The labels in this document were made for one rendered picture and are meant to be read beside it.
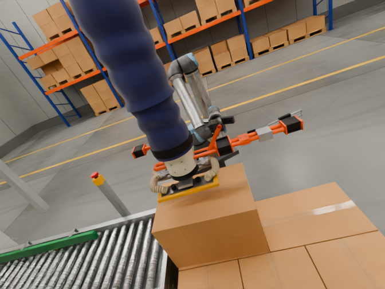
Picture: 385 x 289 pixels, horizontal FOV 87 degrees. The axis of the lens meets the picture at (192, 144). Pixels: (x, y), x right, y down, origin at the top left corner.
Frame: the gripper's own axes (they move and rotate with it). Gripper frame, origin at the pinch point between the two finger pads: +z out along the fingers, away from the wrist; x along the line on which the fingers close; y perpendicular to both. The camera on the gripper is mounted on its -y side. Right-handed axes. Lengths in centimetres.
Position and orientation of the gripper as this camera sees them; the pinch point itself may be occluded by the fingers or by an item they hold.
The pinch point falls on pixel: (223, 132)
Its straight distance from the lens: 119.7
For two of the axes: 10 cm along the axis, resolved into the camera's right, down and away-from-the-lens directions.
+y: -9.4, 3.1, 1.5
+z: 0.3, 5.1, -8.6
